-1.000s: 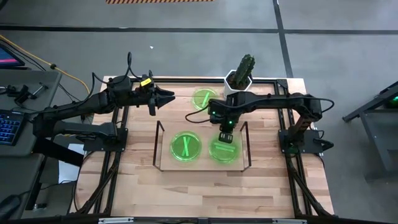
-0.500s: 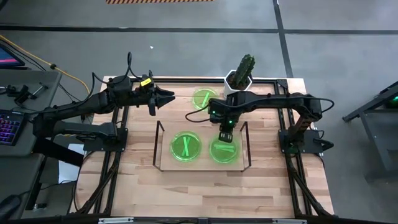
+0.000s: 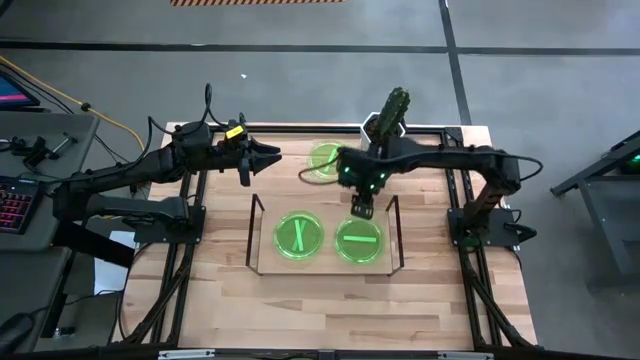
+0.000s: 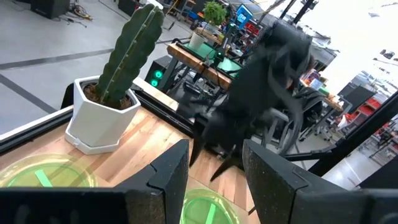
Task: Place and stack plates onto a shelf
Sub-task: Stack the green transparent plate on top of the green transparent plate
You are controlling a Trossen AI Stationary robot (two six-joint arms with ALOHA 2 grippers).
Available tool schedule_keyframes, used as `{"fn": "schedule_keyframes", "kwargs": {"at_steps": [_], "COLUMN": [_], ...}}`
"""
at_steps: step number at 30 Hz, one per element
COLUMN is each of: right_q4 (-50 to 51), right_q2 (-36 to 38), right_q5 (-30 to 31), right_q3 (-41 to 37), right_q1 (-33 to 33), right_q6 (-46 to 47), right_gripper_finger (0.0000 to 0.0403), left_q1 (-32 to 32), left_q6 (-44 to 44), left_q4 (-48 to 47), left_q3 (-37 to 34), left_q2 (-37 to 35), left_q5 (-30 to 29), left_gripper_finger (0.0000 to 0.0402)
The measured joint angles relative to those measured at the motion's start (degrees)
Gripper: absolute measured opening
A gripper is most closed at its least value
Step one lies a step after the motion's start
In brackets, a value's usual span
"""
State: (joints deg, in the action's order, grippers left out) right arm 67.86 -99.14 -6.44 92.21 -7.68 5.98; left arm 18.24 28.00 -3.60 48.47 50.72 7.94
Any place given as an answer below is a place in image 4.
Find blue display screen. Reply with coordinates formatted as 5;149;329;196
235;3;254;30

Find wooden table green mat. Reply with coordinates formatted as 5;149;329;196
167;42;244;91

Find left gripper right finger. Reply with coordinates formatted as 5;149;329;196
242;139;345;224

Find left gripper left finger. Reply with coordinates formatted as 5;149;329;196
113;139;190;224

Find black aluminium rig frame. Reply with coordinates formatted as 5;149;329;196
0;82;398;180

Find black box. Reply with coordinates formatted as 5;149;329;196
30;0;71;19

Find tall green cactus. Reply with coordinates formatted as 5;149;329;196
95;3;165;109

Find brown potting soil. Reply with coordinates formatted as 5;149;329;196
82;81;134;111

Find white hexagonal plant pot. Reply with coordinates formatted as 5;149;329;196
67;75;141;148

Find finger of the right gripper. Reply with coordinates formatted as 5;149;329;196
210;151;239;182
190;124;208;167

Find translucent green round plate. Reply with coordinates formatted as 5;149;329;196
0;152;98;188
180;188;241;224

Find black office chair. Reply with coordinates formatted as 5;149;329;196
264;86;328;156

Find leafy green plant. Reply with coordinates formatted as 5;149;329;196
202;1;228;27

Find white pot saucer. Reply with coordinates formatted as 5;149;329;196
64;123;121;156

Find round white plant pot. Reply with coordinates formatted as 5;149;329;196
188;30;208;52

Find black computer tower green lights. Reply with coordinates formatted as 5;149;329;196
144;55;172;91

